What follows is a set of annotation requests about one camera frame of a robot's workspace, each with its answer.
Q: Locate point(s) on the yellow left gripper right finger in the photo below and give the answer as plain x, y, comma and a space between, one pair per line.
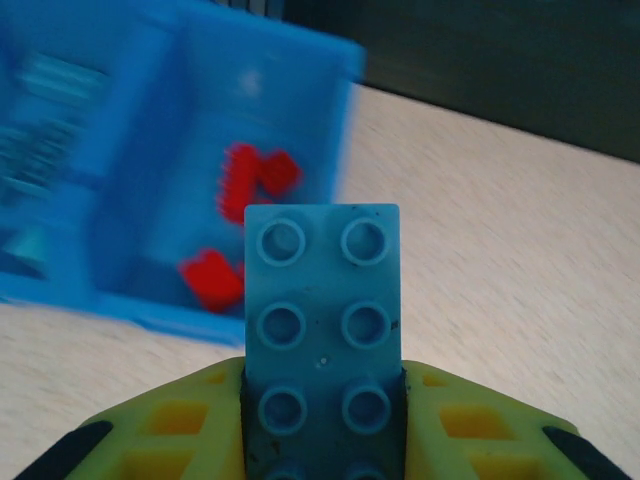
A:
475, 430

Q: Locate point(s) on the blue divided plastic bin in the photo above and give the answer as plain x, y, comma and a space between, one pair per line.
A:
150, 150

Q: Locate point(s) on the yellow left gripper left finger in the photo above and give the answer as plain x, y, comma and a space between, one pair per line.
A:
165, 430

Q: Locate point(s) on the long light blue lego brick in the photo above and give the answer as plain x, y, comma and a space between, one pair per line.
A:
322, 300

